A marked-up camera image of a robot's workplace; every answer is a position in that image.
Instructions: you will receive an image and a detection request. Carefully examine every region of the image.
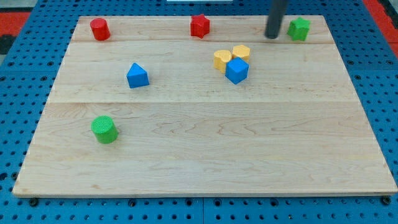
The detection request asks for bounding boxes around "wooden board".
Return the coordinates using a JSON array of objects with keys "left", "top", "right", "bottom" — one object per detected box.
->
[{"left": 12, "top": 16, "right": 397, "bottom": 198}]

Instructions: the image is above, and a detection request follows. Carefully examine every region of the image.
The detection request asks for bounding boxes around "green cylinder block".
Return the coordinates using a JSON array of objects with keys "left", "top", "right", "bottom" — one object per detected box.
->
[{"left": 91, "top": 116, "right": 119, "bottom": 144}]

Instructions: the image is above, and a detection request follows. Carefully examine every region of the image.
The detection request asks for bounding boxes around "red star block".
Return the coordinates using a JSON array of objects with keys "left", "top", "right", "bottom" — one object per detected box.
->
[{"left": 190, "top": 14, "right": 210, "bottom": 39}]

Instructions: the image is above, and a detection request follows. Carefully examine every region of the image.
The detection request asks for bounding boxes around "yellow heart block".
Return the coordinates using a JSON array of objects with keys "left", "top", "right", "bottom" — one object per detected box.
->
[{"left": 213, "top": 50, "right": 232, "bottom": 73}]

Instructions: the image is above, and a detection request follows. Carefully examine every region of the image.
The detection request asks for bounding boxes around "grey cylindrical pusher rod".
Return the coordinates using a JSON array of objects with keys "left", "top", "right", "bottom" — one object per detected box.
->
[{"left": 264, "top": 0, "right": 289, "bottom": 39}]

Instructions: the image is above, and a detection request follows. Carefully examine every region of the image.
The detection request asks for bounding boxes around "red cylinder block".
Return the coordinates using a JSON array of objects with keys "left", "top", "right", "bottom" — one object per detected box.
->
[{"left": 90, "top": 18, "right": 111, "bottom": 41}]

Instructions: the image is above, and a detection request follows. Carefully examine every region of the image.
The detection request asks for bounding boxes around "green star block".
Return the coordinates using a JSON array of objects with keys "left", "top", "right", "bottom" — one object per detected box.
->
[{"left": 287, "top": 17, "right": 311, "bottom": 41}]

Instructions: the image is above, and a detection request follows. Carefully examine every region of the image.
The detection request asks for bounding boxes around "yellow hexagon block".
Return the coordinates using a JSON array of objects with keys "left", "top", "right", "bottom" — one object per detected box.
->
[{"left": 232, "top": 45, "right": 251, "bottom": 62}]

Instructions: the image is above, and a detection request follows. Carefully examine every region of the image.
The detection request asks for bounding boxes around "blue cube block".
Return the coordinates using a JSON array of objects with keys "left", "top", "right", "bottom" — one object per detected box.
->
[{"left": 225, "top": 57, "right": 249, "bottom": 85}]

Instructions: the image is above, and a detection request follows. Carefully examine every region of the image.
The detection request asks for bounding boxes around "blue triangle block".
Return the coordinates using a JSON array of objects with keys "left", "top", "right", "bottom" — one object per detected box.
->
[{"left": 126, "top": 63, "right": 149, "bottom": 88}]

